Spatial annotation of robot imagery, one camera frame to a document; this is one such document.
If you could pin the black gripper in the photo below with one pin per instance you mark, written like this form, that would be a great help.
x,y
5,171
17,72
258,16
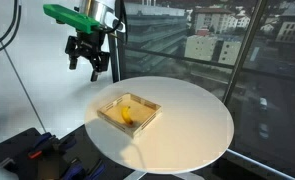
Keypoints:
x,y
88,41

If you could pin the perforated workbench top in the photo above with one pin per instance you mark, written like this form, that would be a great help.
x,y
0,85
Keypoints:
x,y
7,150

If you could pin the yellow toy banana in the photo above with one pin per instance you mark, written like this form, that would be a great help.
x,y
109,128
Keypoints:
x,y
126,116

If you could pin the dark window corner post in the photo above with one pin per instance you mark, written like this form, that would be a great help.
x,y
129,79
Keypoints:
x,y
114,66

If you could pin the dark window mullion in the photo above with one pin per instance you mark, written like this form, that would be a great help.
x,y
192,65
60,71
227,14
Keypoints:
x,y
246,43

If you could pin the white car outside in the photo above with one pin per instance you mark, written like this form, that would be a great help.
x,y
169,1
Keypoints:
x,y
263,104

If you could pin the shallow wooden crate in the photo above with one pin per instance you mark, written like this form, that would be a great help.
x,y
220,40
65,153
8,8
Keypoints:
x,y
143,115

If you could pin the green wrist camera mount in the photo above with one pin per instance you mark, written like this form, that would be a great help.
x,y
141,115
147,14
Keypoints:
x,y
70,16

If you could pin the white table base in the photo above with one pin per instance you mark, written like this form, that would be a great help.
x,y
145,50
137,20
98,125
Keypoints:
x,y
135,176

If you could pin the dark horizontal window rail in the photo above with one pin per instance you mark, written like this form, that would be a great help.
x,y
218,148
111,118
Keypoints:
x,y
203,62

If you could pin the white floor baseboard strip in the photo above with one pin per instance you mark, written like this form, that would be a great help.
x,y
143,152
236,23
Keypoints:
x,y
253,162

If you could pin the round white table top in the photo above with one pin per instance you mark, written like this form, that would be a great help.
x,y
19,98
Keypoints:
x,y
187,133

